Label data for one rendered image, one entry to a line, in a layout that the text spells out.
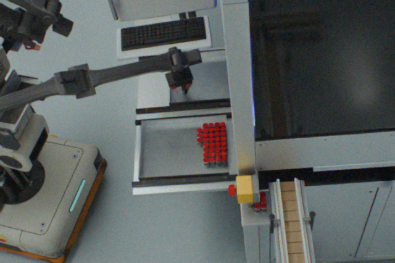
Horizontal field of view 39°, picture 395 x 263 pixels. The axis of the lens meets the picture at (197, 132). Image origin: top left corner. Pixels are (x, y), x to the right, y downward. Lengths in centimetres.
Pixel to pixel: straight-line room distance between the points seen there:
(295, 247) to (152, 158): 65
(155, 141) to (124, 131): 116
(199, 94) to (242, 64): 86
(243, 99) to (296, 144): 31
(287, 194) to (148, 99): 73
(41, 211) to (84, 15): 168
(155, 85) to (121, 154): 98
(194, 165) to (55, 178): 105
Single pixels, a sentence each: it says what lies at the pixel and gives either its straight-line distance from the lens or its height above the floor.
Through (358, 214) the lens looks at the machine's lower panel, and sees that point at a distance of 235.
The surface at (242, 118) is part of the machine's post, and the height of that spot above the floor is 134.
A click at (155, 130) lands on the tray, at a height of 88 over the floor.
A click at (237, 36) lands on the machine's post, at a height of 169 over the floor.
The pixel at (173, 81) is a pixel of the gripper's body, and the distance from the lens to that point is 220.
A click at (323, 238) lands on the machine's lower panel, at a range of 254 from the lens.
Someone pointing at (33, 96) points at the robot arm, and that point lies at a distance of 191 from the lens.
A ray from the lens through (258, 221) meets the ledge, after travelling 200.
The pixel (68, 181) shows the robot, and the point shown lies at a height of 28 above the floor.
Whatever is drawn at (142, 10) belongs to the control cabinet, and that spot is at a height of 86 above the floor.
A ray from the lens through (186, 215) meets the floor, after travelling 301.
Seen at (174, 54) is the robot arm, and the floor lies 119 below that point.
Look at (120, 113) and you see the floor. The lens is 345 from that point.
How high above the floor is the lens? 270
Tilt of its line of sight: 56 degrees down
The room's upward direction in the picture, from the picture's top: 11 degrees counter-clockwise
